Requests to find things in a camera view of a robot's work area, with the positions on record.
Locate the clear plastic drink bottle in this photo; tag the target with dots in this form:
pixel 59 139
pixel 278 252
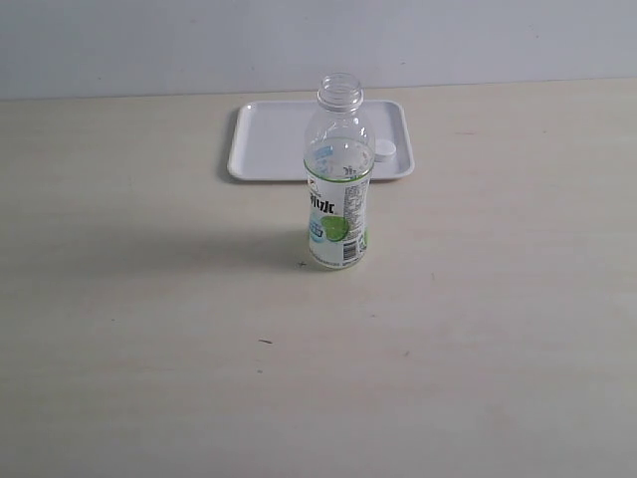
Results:
pixel 339 157

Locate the white bottle cap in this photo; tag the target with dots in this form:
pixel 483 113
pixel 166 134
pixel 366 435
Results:
pixel 385 150

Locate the white plastic tray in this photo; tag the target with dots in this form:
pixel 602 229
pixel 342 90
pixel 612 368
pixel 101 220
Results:
pixel 269 140

